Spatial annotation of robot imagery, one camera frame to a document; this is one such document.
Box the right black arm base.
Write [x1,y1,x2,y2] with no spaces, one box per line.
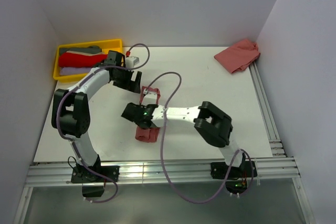
[211,161,258,194]

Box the rolled lilac t-shirt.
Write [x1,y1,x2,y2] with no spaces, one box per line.
[59,67,91,76]

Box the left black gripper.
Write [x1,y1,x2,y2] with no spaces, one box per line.
[113,66,142,93]

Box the rolled grey t-shirt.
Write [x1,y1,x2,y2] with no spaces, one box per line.
[59,46,102,55]

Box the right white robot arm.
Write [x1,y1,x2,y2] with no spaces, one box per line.
[121,101,246,177]

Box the folded salmon pink t-shirt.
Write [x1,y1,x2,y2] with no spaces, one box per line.
[214,39,260,74]

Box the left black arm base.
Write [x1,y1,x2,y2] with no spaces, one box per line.
[70,166,119,199]

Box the salmon pink t-shirt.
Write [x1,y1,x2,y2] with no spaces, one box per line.
[214,39,260,74]
[135,86,161,143]

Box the aluminium rail frame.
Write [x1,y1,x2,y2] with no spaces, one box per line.
[14,63,316,223]

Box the yellow plastic tray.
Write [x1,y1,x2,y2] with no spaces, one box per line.
[53,39,122,82]

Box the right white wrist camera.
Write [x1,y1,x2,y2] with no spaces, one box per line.
[141,89,160,106]

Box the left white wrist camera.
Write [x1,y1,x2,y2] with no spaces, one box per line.
[125,56,140,69]

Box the rolled beige t-shirt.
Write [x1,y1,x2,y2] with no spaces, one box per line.
[63,50,104,56]

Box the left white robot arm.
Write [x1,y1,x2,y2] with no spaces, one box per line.
[51,50,142,182]

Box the rolled red t-shirt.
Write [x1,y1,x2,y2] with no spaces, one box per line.
[58,52,107,68]

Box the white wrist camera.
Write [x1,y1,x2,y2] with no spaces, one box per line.
[141,89,160,106]
[125,56,140,69]

